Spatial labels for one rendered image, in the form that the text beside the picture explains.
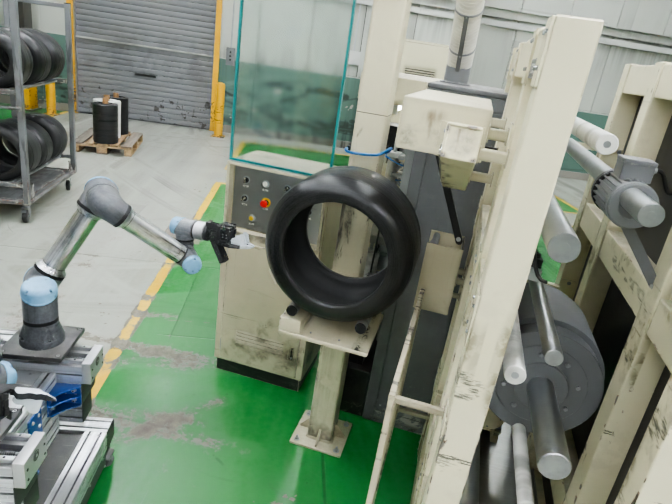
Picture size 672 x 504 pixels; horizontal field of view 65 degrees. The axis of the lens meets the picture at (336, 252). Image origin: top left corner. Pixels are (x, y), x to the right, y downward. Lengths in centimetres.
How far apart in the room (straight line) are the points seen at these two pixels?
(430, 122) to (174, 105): 998
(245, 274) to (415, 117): 166
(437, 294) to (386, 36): 104
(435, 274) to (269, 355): 125
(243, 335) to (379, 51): 174
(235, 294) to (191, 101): 854
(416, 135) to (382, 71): 68
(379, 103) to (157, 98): 942
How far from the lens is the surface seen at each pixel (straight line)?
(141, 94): 1150
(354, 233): 228
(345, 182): 184
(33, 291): 212
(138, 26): 1139
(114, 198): 203
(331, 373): 260
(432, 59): 535
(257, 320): 300
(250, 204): 283
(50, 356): 216
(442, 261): 218
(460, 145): 142
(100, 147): 837
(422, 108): 152
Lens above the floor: 187
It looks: 21 degrees down
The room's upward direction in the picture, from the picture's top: 9 degrees clockwise
